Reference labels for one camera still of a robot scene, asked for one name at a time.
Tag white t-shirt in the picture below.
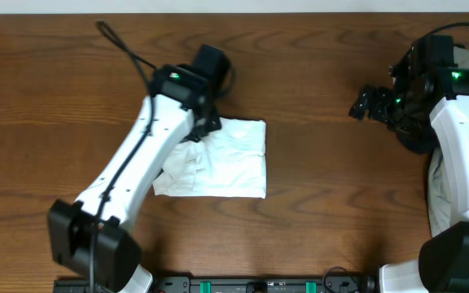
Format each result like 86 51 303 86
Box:
153 118 267 199

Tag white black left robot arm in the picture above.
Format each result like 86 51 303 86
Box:
47 45 231 292

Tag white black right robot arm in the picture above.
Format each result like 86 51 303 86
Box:
349 34 469 292

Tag grey crumpled garment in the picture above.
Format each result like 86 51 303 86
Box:
427 48 469 237

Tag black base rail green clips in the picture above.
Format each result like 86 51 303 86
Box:
53 275 378 293

